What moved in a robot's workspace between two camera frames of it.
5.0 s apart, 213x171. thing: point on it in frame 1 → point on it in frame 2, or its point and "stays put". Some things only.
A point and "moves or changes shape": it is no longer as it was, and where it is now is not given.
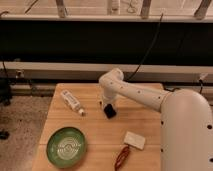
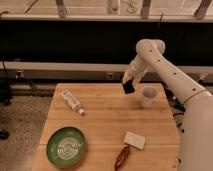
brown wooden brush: (121, 158) stays put
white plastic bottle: (72, 102) stays put
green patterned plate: (66, 147) stays put
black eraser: (109, 111) moves or changes shape
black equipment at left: (5, 91) stays put
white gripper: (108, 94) → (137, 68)
